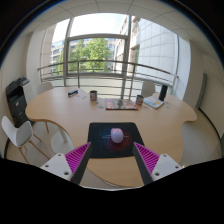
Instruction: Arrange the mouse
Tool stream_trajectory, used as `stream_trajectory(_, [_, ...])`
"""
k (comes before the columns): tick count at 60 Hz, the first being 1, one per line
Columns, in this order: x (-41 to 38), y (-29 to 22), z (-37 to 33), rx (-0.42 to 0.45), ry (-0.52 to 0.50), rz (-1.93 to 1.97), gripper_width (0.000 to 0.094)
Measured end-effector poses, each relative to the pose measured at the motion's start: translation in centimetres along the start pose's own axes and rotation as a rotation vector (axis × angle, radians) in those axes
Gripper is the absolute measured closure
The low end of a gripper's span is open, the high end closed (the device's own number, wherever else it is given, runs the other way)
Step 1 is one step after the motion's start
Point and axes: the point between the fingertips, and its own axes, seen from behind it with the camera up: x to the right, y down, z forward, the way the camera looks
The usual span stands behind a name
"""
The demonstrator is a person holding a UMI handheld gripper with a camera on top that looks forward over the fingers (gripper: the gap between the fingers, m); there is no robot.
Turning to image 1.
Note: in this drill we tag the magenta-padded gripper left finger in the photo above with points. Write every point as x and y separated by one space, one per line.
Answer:
56 166

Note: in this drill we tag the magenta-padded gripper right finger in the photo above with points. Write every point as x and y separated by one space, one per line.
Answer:
166 166

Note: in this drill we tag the pink and lilac computer mouse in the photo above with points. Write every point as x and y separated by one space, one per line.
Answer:
117 135

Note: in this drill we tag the black mouse pad, red-blue print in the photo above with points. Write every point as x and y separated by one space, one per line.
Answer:
100 143

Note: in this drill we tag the white chair with wooden legs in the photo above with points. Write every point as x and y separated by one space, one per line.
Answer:
16 133

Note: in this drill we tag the black cylinder speaker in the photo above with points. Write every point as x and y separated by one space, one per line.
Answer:
163 92

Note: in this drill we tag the colourful red magazine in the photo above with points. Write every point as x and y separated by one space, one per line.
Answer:
120 104

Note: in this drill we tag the black and white printer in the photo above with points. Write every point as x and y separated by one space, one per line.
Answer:
16 100

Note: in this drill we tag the metal balcony railing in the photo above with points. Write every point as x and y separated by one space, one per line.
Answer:
100 74

